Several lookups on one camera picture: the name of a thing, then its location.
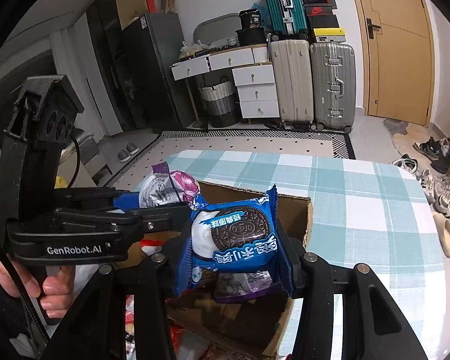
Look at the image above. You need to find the purple white snack pack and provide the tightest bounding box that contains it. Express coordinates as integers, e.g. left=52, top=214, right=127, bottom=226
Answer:
left=139, top=162, right=201, bottom=208

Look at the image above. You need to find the blue Oreo snack pack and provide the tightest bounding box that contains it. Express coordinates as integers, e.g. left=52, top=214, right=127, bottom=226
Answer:
left=185, top=186, right=279, bottom=291

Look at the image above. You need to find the white purple patterned snack bag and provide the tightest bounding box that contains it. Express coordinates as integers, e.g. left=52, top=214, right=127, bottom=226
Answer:
left=214, top=271, right=282, bottom=303

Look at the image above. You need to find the person's left hand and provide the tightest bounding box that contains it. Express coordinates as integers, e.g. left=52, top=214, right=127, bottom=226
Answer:
left=0, top=260, right=75, bottom=319

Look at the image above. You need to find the grey slippers pair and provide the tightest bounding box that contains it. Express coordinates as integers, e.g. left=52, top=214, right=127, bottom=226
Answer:
left=118, top=142, right=140, bottom=163

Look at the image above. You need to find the brown cardboard box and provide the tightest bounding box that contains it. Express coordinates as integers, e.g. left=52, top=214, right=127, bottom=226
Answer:
left=126, top=179, right=316, bottom=359

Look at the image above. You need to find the teal white checkered tablecloth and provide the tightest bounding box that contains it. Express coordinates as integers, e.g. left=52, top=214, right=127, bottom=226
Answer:
left=134, top=149, right=447, bottom=360

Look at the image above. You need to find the dotted beige rug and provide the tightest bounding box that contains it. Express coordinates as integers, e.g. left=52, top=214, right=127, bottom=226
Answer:
left=105, top=128, right=356, bottom=190

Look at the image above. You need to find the grey white woven basket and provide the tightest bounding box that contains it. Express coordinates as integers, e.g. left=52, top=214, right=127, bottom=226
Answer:
left=199, top=76, right=241, bottom=128

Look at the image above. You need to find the dark grey refrigerator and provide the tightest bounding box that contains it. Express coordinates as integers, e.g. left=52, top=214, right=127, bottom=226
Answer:
left=121, top=12, right=195, bottom=130

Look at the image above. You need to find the beige slide sandal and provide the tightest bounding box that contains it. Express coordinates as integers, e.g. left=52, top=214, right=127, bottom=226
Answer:
left=433, top=211, right=450, bottom=258

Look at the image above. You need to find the white drawer desk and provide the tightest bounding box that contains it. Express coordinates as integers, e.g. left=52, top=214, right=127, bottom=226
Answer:
left=171, top=44, right=280, bottom=119

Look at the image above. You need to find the silver aluminium suitcase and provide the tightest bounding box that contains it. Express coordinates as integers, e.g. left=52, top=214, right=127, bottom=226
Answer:
left=310, top=42, right=356, bottom=133

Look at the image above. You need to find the beige hard suitcase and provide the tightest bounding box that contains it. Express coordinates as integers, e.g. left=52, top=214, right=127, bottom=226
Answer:
left=270, top=40, right=314, bottom=124

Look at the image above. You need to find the wooden door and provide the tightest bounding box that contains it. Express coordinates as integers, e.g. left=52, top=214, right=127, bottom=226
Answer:
left=354, top=0, right=435, bottom=126

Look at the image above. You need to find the teal hard suitcase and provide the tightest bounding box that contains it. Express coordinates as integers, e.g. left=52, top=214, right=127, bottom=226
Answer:
left=266, top=0, right=309, bottom=40

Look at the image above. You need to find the stack of shoe boxes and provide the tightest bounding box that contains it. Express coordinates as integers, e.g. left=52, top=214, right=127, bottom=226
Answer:
left=302, top=0, right=346, bottom=43

